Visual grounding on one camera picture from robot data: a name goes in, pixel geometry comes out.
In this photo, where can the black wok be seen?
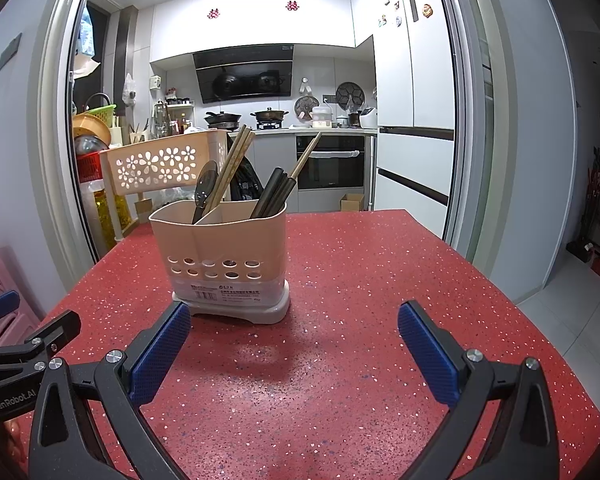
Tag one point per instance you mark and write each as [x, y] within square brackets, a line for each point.
[222, 119]

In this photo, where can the beige plastic utensil holder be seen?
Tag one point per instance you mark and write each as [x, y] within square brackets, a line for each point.
[220, 240]

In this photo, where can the black range hood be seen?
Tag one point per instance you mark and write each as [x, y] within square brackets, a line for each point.
[245, 80]

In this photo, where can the green plastic basket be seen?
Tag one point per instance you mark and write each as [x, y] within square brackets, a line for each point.
[100, 112]

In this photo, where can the white upper kitchen cabinets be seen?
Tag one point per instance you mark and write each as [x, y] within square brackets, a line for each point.
[255, 25]

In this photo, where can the white rice cooker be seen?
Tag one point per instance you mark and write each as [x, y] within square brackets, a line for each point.
[368, 119]

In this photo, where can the red plastic basket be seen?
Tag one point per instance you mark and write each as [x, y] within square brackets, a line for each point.
[90, 166]

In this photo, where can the white refrigerator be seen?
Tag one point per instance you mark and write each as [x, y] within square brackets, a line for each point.
[419, 60]

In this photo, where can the white food steamer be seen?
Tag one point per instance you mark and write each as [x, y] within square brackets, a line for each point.
[322, 117]

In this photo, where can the orange plastic basin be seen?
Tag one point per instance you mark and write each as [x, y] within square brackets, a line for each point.
[90, 128]

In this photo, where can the large round hanging rack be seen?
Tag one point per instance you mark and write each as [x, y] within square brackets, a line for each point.
[350, 94]

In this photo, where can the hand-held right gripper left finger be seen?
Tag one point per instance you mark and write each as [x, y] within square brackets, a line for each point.
[160, 355]

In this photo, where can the black bag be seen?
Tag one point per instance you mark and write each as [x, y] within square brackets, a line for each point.
[245, 185]

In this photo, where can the red paper-cut decoration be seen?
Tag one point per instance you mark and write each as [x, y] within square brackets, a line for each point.
[291, 5]
[212, 13]

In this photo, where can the group of fridge magnets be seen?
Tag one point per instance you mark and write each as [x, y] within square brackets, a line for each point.
[424, 10]

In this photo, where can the black cooking pot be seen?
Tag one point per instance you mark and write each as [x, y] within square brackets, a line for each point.
[269, 115]

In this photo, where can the cardboard box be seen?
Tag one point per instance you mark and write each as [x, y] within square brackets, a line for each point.
[352, 203]

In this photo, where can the white hanging plastic bag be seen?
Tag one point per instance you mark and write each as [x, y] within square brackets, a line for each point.
[129, 90]

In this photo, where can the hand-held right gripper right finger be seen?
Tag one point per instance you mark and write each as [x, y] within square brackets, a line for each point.
[427, 350]

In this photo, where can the metal bowl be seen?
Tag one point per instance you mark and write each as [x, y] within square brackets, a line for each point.
[87, 144]

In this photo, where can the white spice rack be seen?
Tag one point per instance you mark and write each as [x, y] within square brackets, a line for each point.
[175, 115]

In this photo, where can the beige flower-cutout plastic basket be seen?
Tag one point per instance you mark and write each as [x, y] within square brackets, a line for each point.
[155, 165]

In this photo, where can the cooking oil bottle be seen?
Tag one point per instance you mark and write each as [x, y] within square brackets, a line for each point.
[107, 210]

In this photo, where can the black built-in oven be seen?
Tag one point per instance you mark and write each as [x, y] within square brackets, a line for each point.
[330, 170]

